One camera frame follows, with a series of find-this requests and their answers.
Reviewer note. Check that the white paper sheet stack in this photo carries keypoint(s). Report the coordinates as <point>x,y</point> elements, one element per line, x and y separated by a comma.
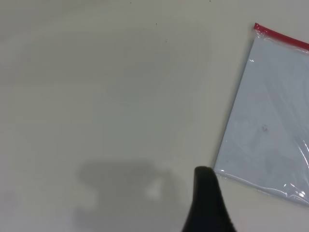
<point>270,125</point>

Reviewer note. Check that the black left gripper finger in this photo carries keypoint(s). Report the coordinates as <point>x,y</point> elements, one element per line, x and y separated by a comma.
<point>205,205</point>

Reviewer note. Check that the clear plastic zip bag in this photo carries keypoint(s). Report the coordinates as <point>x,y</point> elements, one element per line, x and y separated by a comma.
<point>272,116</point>

